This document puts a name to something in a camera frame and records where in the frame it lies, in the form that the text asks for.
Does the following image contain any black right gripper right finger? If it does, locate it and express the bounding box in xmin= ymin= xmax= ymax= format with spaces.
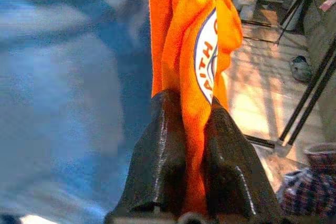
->
xmin=203 ymin=96 xmax=287 ymax=224

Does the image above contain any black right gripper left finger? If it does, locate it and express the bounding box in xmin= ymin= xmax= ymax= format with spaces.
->
xmin=103 ymin=89 xmax=190 ymax=224

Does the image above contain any orange shirt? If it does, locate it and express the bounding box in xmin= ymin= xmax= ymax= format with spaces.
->
xmin=149 ymin=0 xmax=244 ymax=216

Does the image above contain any blue plaid shirt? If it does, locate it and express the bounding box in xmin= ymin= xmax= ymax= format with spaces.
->
xmin=277 ymin=142 xmax=336 ymax=219

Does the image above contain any black drying rack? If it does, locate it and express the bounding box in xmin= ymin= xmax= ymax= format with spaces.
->
xmin=143 ymin=0 xmax=336 ymax=154

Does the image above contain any dark slipper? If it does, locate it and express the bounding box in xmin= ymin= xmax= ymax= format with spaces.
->
xmin=290 ymin=55 xmax=313 ymax=83

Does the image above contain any white plastic pipe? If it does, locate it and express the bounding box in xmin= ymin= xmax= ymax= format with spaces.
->
xmin=238 ymin=0 xmax=261 ymax=22

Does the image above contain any green sofa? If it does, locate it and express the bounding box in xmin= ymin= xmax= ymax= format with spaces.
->
xmin=307 ymin=0 xmax=336 ymax=143

